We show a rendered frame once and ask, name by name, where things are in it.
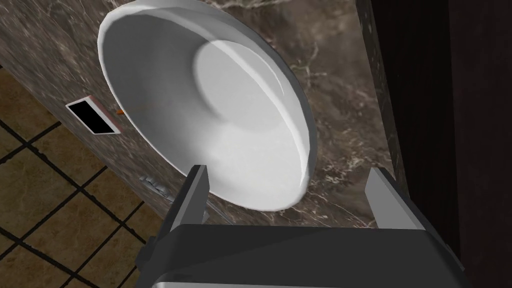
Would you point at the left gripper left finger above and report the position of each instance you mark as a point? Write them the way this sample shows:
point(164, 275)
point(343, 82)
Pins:
point(191, 200)

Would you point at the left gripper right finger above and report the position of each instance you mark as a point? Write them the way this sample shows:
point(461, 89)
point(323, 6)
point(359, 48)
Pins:
point(386, 202)

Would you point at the silver cutlery piece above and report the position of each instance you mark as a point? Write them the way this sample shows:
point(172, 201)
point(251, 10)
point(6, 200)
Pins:
point(158, 186)

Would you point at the white bowl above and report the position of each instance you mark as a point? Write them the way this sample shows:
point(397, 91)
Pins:
point(208, 104)

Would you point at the black rectangular phone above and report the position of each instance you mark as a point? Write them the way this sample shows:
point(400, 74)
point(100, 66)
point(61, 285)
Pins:
point(92, 115)

